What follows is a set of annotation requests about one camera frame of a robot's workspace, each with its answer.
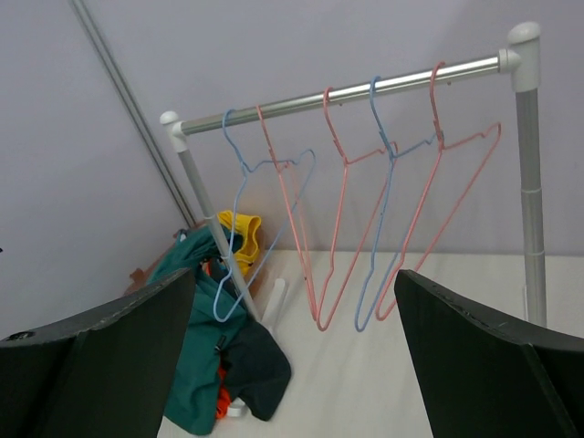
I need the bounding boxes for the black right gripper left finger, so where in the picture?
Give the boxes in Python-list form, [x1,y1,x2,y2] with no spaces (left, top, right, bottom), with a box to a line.
[1,269,195,437]

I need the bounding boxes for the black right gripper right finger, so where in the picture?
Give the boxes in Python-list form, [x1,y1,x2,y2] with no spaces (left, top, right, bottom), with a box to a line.
[394,270,583,437]

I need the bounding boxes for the silver clothes rack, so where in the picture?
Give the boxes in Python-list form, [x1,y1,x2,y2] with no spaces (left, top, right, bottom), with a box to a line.
[160,21,548,327]

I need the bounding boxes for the pink translucent plastic basket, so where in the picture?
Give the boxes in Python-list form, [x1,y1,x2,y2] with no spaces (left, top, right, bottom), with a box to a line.
[123,222,204,296]

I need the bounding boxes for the teal green shorts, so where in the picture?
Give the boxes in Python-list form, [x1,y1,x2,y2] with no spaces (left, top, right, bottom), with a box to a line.
[148,227,248,435]

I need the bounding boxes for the pink wire hanger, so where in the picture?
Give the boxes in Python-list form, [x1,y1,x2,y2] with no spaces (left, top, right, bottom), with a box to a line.
[255,105,318,320]
[315,87,389,332]
[374,61,503,322]

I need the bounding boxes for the yellow shorts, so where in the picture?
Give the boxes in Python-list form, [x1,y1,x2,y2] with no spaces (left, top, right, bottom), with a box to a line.
[217,210,264,280]

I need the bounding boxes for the blue wire hanger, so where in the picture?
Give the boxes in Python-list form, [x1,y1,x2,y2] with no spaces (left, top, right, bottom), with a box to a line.
[213,109,316,323]
[354,76,436,333]

